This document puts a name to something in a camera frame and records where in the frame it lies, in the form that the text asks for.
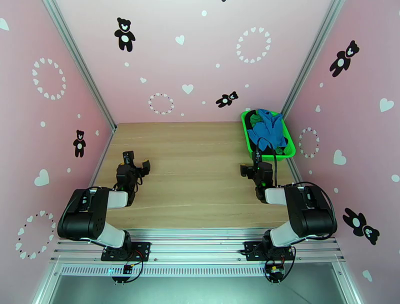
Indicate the blue t-shirt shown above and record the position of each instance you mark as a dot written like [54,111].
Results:
[265,131]

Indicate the black garment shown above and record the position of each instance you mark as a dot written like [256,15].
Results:
[247,123]

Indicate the green t-shirt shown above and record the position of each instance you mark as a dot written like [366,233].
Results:
[254,119]

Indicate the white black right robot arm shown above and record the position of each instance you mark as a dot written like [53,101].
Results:
[312,215]

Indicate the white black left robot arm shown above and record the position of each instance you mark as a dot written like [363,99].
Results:
[81,218]

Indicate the green plastic laundry basket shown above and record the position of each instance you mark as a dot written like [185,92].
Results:
[290,152]

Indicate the small black circuit board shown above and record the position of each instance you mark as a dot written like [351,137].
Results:
[127,268]

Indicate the yellow power connector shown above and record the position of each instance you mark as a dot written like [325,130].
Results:
[275,268]

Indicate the perforated metal strip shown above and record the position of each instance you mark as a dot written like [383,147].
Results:
[200,270]

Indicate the grey metal lower panel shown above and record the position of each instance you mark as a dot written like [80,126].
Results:
[200,290]

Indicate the aluminium left side rail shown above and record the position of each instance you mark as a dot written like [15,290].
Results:
[101,156]

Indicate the aluminium rail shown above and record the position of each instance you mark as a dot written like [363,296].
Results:
[101,156]
[293,170]

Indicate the aluminium right side rail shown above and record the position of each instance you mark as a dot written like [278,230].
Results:
[293,170]

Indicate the black teddy bear wall sticker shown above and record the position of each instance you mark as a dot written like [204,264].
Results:
[226,99]
[343,58]
[79,143]
[125,34]

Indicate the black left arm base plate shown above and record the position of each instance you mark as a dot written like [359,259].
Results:
[143,248]

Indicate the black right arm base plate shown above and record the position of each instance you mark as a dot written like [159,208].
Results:
[250,250]

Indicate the aluminium front rail platform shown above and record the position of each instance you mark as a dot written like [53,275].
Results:
[193,247]

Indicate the aluminium left corner post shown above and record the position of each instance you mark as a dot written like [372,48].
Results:
[78,62]

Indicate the aluminium corner post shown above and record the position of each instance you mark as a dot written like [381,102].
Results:
[312,56]
[78,62]

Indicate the aluminium right corner post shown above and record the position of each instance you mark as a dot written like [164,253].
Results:
[312,56]

